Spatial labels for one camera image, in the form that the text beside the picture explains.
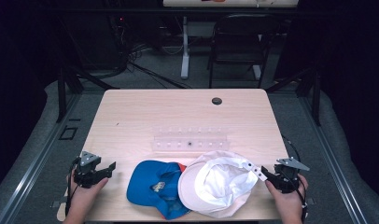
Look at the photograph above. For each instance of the black folding chair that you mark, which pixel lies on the black folding chair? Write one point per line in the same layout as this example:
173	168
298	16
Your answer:
240	40

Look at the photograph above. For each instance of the white baseball cap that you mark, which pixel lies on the white baseball cap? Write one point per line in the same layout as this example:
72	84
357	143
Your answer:
215	183

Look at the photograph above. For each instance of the short black tape strip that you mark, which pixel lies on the short black tape strip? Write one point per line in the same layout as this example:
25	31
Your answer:
75	119

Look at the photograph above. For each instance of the blue baseball cap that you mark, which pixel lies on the blue baseball cap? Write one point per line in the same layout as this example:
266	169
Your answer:
147	185

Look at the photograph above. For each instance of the white desk with legs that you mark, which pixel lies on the white desk with legs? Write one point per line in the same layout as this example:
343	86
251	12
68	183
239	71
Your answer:
185	56

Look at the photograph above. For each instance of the grey tape strip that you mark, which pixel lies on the grey tape strip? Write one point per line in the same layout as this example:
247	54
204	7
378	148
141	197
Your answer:
57	203

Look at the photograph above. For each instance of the person's right hand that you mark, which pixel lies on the person's right hand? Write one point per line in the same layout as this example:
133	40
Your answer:
288	202

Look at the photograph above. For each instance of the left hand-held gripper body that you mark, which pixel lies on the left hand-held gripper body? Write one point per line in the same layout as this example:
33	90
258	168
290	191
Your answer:
86	174

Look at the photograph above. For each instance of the black metal stand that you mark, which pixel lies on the black metal stand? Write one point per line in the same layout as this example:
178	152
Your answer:
315	96
62	93

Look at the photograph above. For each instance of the aluminium floor rail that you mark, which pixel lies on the aluminium floor rail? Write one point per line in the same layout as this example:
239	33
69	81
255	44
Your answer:
32	168
334	168

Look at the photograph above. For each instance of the dark round table grommet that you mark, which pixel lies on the dark round table grommet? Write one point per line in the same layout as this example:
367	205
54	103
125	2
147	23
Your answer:
216	101

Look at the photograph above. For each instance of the person's left hand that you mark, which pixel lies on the person's left hand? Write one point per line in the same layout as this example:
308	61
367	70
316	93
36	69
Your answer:
83	199

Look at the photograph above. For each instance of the dark equipment with red light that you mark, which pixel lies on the dark equipment with red light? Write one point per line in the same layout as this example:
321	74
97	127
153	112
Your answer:
119	37

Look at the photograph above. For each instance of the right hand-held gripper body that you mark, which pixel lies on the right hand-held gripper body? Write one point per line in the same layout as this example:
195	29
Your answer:
287	182

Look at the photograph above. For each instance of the clear acrylic peg rack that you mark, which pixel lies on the clear acrylic peg rack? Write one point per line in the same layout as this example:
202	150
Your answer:
190	140

